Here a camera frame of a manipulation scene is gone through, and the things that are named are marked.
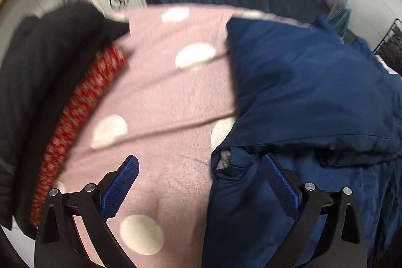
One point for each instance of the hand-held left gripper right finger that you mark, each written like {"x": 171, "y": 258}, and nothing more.
{"x": 281, "y": 184}

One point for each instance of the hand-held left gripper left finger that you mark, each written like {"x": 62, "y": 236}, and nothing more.
{"x": 121, "y": 186}

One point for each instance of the navy blue garment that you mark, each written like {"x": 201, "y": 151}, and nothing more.
{"x": 298, "y": 82}

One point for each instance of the red patterned cloth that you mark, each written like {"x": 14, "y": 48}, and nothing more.
{"x": 72, "y": 117}

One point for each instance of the pink polka dot blanket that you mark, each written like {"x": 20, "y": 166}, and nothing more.
{"x": 163, "y": 82}

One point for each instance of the black ribbed garment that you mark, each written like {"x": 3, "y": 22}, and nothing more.
{"x": 40, "y": 67}

